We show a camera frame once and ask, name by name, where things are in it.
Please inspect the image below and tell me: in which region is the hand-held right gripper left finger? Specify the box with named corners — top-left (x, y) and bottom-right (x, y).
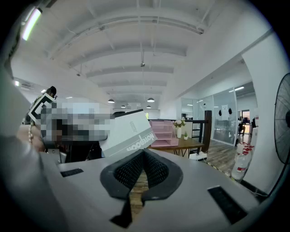
top-left (100, 150), bottom-right (146, 228)

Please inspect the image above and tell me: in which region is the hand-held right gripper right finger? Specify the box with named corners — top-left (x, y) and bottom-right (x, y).
top-left (141, 149), bottom-right (184, 206)

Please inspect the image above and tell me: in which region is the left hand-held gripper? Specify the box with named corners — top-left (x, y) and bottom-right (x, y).
top-left (28, 92), bottom-right (58, 126)

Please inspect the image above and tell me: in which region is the pink desk organizer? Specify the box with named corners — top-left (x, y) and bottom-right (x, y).
top-left (149, 120), bottom-right (179, 147)

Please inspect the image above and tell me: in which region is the grey and white notebook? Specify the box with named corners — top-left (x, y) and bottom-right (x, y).
top-left (99, 109), bottom-right (158, 158)

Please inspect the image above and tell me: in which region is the person's left forearm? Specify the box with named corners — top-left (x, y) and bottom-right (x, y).
top-left (16, 124), bottom-right (46, 153)

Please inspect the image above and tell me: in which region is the wooden table with black legs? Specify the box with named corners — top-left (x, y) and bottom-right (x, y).
top-left (146, 136), bottom-right (205, 159)

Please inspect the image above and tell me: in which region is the white vase with pink flowers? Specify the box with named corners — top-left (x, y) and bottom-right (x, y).
top-left (173, 117), bottom-right (187, 139)

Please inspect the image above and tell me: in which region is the clear plastic bottle red label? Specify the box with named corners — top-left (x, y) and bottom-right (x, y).
top-left (230, 142), bottom-right (255, 182)

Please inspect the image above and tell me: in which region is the ceiling tube light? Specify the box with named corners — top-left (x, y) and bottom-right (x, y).
top-left (21, 7), bottom-right (43, 42)

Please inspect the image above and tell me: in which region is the black standing fan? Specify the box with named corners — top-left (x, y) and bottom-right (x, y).
top-left (266, 72), bottom-right (290, 196)

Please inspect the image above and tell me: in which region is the pearl bracelet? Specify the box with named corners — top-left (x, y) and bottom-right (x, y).
top-left (27, 124), bottom-right (35, 145)

